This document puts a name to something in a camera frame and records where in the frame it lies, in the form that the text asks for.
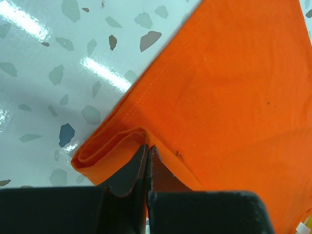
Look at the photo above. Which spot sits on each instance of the orange t shirt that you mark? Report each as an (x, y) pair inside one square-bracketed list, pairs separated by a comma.
[(228, 104)]

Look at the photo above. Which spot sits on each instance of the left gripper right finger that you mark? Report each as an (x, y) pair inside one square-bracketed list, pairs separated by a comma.
[(173, 208)]

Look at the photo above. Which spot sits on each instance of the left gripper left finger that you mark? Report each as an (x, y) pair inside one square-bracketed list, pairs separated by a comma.
[(115, 206)]

